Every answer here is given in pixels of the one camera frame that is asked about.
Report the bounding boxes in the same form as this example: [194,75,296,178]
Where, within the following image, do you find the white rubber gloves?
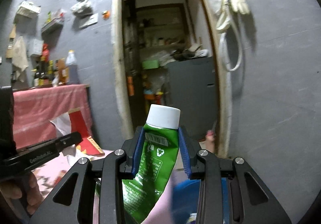
[216,0,250,33]

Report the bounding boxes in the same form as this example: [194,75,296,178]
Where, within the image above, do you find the brown sauce bottle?
[58,58,69,85]

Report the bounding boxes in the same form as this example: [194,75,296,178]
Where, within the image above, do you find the wall wire shelf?
[41,18,64,34]

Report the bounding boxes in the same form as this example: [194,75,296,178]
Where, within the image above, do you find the torn red paper box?
[50,108,105,157]

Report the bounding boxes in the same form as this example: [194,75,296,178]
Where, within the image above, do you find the hanging beige towel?
[12,36,29,83]

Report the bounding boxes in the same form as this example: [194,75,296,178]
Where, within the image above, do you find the white hose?
[219,16,243,72]

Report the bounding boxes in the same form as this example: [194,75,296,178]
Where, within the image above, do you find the large oil jug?
[65,50,79,84]

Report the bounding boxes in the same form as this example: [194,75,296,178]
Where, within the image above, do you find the pink floral stool cover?
[33,151,174,223]

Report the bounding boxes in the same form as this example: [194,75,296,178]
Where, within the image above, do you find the white plastic bag on wall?
[70,0,93,17]

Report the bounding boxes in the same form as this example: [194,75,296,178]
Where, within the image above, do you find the wooden storage shelf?
[137,3,190,65]

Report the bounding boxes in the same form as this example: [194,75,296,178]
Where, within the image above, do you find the green toothpaste tube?
[122,104,181,223]

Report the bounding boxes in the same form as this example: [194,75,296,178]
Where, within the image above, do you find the white wall basket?
[14,0,41,24]

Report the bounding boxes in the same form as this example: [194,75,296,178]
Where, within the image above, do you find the green box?
[142,60,159,70]

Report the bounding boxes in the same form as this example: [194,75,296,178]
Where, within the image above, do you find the grey cabinet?
[166,57,218,140]

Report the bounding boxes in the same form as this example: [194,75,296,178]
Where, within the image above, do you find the dark sauce bottle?
[39,56,50,86]

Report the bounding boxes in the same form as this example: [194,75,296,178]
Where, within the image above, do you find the person's left hand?
[1,172,43,215]

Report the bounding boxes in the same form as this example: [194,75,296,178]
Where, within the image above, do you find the pink checked cloth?
[13,84,92,149]

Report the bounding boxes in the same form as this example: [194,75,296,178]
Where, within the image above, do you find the blue plastic basin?
[171,178,231,223]

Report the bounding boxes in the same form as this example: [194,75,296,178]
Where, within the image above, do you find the paint brush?
[6,24,16,59]

